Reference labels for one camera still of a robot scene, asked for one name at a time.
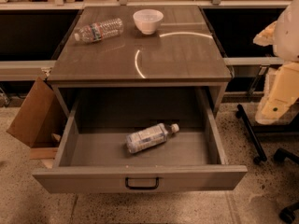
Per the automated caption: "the grey drawer cabinet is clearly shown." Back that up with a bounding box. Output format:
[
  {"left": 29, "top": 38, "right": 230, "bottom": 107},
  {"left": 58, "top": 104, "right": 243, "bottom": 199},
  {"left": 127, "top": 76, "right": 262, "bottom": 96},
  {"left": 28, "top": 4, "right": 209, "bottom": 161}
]
[{"left": 49, "top": 5, "right": 231, "bottom": 113}]

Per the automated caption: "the brown cardboard box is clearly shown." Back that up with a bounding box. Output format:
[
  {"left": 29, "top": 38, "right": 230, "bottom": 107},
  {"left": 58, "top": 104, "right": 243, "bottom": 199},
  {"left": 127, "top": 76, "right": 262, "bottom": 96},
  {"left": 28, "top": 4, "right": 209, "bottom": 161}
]
[{"left": 7, "top": 77, "right": 66, "bottom": 148}]

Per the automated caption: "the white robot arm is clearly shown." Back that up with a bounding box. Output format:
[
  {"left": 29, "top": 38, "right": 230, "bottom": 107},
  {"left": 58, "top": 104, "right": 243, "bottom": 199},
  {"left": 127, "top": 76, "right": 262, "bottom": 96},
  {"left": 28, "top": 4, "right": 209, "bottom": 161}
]
[{"left": 253, "top": 0, "right": 299, "bottom": 125}]

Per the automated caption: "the white plastic bowl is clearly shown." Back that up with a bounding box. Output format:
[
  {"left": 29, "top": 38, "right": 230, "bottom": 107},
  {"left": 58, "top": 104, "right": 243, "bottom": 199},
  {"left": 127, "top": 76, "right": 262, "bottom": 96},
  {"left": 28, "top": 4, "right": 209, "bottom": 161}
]
[{"left": 133, "top": 9, "right": 164, "bottom": 35}]

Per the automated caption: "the black drawer handle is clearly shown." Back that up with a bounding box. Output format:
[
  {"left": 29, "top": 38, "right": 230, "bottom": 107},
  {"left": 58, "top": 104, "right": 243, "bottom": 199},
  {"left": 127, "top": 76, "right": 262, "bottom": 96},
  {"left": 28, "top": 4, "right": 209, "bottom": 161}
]
[{"left": 125, "top": 177, "right": 160, "bottom": 190}]

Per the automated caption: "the clear plastic water bottle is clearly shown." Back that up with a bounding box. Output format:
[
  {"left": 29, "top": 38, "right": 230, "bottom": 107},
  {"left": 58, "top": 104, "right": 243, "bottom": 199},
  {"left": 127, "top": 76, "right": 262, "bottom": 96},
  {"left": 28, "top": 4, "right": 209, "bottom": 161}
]
[{"left": 74, "top": 18, "right": 123, "bottom": 44}]

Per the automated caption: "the black chair base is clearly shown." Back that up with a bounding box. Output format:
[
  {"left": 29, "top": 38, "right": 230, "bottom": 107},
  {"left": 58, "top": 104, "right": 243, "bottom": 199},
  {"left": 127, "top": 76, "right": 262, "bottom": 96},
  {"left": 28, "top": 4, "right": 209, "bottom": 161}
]
[{"left": 235, "top": 105, "right": 299, "bottom": 224}]

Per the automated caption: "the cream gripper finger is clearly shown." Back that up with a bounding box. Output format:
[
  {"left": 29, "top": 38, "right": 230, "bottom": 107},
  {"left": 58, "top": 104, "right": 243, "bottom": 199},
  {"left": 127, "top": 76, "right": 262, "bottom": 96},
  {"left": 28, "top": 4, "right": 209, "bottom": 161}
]
[
  {"left": 253, "top": 21, "right": 277, "bottom": 47},
  {"left": 255, "top": 63, "right": 299, "bottom": 125}
]

